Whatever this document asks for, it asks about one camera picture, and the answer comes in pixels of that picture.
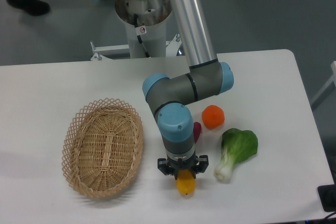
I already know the black cable on pedestal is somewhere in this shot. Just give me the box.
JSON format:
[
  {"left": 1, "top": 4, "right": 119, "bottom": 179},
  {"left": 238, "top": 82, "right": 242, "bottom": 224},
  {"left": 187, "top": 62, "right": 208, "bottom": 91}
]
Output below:
[{"left": 133, "top": 13, "right": 151, "bottom": 58}]

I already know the woven wicker basket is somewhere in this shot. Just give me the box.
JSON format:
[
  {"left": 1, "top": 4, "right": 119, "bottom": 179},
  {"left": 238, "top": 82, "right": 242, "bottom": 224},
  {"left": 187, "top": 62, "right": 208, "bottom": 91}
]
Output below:
[{"left": 61, "top": 98, "right": 143, "bottom": 198}]

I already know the orange tangerine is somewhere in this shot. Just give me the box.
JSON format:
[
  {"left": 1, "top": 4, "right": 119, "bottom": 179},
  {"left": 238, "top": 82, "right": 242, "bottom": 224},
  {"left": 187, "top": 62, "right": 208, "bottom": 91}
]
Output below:
[{"left": 202, "top": 105, "right": 225, "bottom": 129}]

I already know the white frame at right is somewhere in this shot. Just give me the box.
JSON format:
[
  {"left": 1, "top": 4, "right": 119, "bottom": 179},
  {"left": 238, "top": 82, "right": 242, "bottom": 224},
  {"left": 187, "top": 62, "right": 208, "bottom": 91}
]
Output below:
[{"left": 310, "top": 61, "right": 335, "bottom": 111}]

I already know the black device at table edge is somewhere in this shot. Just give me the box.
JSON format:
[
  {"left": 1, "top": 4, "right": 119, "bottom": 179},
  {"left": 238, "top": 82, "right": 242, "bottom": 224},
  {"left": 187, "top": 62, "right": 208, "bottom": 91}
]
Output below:
[{"left": 317, "top": 184, "right": 335, "bottom": 212}]

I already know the purple sweet potato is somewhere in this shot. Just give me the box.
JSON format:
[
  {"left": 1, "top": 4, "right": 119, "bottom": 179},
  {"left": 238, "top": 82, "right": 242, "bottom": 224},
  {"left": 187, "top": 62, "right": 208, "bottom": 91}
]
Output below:
[{"left": 193, "top": 122, "right": 202, "bottom": 143}]

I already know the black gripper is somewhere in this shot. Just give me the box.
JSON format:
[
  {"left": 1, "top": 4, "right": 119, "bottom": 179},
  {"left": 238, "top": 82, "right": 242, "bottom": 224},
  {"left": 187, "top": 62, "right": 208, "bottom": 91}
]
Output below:
[{"left": 157, "top": 154, "right": 209, "bottom": 179}]

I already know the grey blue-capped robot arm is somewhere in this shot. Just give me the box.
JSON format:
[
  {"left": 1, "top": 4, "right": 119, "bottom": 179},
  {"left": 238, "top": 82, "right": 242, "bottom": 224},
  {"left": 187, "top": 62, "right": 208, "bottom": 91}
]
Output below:
[{"left": 115, "top": 0, "right": 234, "bottom": 177}]

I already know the green bok choy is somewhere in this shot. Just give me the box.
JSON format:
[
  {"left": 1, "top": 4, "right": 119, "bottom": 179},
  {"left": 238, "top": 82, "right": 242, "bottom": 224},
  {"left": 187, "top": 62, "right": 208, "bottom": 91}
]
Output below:
[{"left": 214, "top": 128, "right": 258, "bottom": 182}]

